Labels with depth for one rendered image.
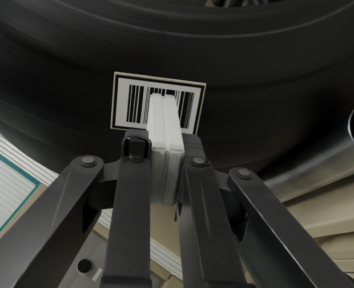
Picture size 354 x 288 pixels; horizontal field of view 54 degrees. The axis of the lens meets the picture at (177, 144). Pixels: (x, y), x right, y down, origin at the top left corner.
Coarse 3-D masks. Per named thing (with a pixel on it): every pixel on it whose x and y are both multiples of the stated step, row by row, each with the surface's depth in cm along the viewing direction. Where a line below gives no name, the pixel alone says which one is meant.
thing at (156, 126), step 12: (156, 96) 20; (156, 108) 18; (156, 120) 17; (156, 132) 16; (156, 144) 15; (156, 156) 15; (156, 168) 15; (156, 180) 15; (156, 192) 16; (156, 204) 16
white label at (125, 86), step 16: (128, 80) 22; (144, 80) 22; (160, 80) 22; (176, 80) 22; (112, 96) 23; (128, 96) 23; (144, 96) 23; (176, 96) 23; (192, 96) 23; (112, 112) 23; (128, 112) 23; (144, 112) 23; (192, 112) 23; (112, 128) 24; (128, 128) 24; (144, 128) 24; (192, 128) 24
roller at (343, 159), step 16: (352, 112) 26; (336, 128) 27; (352, 128) 25; (304, 144) 33; (320, 144) 29; (336, 144) 27; (352, 144) 25; (288, 160) 35; (304, 160) 32; (320, 160) 29; (336, 160) 28; (352, 160) 26; (272, 176) 38; (288, 176) 35; (304, 176) 33; (320, 176) 31; (336, 176) 30; (272, 192) 40; (288, 192) 37; (304, 192) 36
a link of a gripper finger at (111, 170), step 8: (144, 136) 17; (104, 168) 14; (112, 168) 14; (104, 176) 14; (112, 176) 14; (96, 184) 13; (104, 184) 13; (112, 184) 14; (96, 192) 13; (104, 192) 14; (112, 192) 14; (88, 200) 13; (96, 200) 14; (104, 200) 14; (112, 200) 14; (88, 208) 14; (96, 208) 14; (104, 208) 14
